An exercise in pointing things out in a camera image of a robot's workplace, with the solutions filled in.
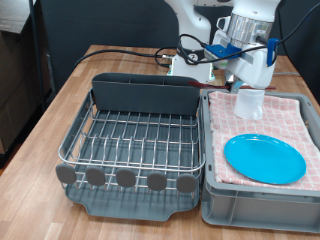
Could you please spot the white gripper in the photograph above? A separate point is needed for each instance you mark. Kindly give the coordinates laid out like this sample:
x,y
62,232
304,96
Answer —
x,y
253,71

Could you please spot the blue round plate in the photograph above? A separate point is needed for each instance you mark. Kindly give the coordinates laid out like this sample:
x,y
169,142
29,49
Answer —
x,y
263,160

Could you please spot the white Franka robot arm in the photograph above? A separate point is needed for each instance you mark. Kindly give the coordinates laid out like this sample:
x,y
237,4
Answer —
x,y
193,23

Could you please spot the translucent plastic cup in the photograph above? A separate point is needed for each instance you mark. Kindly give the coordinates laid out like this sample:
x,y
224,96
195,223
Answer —
x,y
246,105

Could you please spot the pink checkered cloth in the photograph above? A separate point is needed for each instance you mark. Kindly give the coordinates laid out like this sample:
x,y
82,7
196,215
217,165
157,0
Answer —
x,y
230,126

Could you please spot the dark grey cutlery holder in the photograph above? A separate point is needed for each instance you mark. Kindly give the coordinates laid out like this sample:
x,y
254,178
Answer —
x,y
143,95

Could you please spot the grey plastic crate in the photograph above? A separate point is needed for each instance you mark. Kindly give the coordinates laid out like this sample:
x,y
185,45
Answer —
x,y
260,210

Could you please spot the dark grey partition panel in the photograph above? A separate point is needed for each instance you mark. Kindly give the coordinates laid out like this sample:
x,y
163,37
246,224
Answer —
x,y
110,23

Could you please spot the grey plastic drain tray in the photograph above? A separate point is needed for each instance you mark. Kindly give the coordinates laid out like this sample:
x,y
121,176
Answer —
x,y
133,206

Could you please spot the black metal pole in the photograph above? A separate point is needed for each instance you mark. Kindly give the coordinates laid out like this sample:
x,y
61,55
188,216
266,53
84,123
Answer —
x,y
36,50

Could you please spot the brown cardboard box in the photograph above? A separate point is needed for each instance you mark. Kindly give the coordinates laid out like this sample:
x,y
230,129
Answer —
x,y
20,93

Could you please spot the grey shelf board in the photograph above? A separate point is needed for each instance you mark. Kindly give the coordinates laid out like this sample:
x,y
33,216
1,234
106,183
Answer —
x,y
13,15

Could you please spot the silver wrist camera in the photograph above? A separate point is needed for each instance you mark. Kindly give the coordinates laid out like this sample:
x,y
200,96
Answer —
x,y
220,62

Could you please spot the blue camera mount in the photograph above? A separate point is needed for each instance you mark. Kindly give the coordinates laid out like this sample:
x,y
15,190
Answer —
x,y
221,50

